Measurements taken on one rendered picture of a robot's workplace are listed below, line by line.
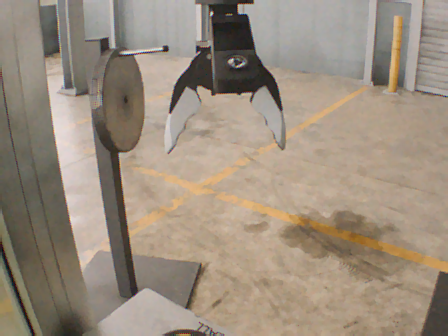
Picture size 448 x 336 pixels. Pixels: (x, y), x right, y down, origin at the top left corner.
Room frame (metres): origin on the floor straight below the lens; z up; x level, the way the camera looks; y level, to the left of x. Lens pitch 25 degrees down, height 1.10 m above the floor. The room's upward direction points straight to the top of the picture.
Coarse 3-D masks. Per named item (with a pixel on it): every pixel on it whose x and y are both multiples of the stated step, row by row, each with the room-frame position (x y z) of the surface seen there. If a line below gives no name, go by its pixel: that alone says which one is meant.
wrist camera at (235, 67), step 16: (224, 16) 0.47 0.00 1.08; (240, 16) 0.47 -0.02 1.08; (224, 32) 0.44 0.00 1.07; (240, 32) 0.44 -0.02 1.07; (224, 48) 0.41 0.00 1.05; (240, 48) 0.41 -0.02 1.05; (224, 64) 0.39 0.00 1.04; (240, 64) 0.39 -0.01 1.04; (256, 64) 0.39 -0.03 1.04; (224, 80) 0.38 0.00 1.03; (240, 80) 0.38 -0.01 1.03; (256, 80) 0.38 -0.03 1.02
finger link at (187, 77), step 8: (192, 64) 0.46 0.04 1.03; (184, 72) 0.46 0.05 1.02; (192, 72) 0.46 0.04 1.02; (176, 80) 0.46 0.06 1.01; (184, 80) 0.46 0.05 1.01; (192, 80) 0.46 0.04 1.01; (176, 88) 0.46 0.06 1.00; (184, 88) 0.46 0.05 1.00; (192, 88) 0.46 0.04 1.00; (176, 96) 0.46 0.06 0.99; (168, 112) 0.46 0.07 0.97
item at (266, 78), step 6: (258, 60) 0.47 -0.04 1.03; (264, 66) 0.47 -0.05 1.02; (264, 72) 0.47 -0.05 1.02; (264, 78) 0.47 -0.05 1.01; (270, 78) 0.47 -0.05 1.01; (264, 84) 0.47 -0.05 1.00; (270, 84) 0.47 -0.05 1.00; (276, 84) 0.47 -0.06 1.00; (270, 90) 0.47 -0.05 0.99; (276, 90) 0.47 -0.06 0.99; (276, 96) 0.47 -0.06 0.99; (276, 102) 0.47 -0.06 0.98; (282, 108) 0.47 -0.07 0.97
